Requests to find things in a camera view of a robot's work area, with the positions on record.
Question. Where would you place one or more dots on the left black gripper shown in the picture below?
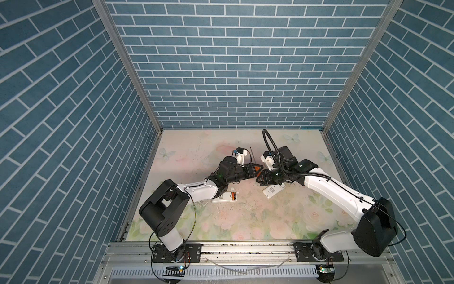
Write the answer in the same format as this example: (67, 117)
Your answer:
(251, 173)

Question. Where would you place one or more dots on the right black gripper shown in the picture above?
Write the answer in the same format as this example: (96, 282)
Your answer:
(264, 178)

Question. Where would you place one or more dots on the white remote control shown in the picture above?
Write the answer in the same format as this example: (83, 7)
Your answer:
(273, 190)
(229, 196)

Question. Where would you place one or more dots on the orange black screwdriver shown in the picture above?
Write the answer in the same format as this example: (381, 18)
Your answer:
(257, 167)

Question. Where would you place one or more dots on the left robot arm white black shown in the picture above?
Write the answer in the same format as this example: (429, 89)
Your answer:
(162, 210)

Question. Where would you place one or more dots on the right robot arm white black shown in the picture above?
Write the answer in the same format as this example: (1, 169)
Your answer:
(375, 219)

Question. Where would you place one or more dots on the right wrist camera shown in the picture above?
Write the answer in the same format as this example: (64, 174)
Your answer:
(268, 160)

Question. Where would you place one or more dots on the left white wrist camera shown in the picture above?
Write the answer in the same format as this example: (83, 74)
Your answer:
(240, 154)

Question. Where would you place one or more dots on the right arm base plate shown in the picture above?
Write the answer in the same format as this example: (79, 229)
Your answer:
(309, 252)

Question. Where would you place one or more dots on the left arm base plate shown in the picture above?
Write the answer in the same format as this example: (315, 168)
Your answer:
(176, 252)

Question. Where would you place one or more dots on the white slotted cable duct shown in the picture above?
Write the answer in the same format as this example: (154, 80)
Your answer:
(216, 272)

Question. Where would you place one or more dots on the aluminium front rail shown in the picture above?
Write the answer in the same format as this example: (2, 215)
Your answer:
(209, 252)

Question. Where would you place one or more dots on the right aluminium corner post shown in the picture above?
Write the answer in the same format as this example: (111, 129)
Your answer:
(388, 14)

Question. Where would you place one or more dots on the aluminium corner post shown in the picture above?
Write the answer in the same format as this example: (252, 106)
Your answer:
(108, 22)
(388, 14)

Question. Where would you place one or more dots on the left aluminium corner post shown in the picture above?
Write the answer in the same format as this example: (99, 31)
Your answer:
(108, 22)

